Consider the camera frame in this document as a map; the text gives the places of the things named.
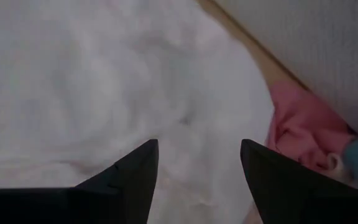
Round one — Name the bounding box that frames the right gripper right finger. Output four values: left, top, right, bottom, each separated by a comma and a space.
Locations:
240, 139, 358, 224

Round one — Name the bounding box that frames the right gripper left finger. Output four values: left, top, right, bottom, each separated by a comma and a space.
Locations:
73, 139, 160, 224

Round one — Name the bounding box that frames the coral pink shirt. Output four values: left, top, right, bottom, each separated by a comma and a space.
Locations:
265, 80, 358, 183

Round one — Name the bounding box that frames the white shirt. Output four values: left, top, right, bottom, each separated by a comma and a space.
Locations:
0, 0, 275, 224

